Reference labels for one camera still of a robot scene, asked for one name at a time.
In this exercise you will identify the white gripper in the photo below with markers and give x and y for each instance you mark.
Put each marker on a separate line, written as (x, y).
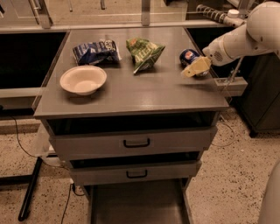
(213, 53)

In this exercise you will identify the blue pepsi can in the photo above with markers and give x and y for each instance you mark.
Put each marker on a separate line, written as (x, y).
(188, 56)

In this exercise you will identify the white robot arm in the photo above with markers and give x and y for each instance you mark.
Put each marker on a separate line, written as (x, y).
(258, 34)

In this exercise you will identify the grey top drawer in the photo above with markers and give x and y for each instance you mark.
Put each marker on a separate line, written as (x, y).
(131, 135)

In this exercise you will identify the grey drawer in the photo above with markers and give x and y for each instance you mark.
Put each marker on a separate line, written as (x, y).
(112, 170)
(151, 202)
(131, 135)

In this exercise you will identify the grey drawer cabinet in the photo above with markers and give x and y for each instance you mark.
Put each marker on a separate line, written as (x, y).
(155, 91)

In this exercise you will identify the grey middle drawer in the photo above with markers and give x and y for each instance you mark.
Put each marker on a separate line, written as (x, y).
(112, 170)

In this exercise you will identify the grey bottom drawer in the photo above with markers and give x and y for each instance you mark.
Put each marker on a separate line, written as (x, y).
(151, 202)

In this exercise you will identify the white power strip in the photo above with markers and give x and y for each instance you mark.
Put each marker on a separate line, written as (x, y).
(218, 16)

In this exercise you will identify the green chip bag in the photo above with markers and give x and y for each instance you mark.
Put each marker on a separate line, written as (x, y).
(144, 53)

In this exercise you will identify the dark cabinet at right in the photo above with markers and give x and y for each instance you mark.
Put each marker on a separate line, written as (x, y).
(259, 106)

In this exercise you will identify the blue chip bag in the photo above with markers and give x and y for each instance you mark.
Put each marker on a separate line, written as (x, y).
(96, 52)

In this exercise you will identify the white paper bowl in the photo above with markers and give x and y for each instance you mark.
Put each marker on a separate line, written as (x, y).
(83, 80)

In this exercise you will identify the black metal stand leg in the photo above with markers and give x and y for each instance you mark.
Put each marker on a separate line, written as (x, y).
(31, 181)

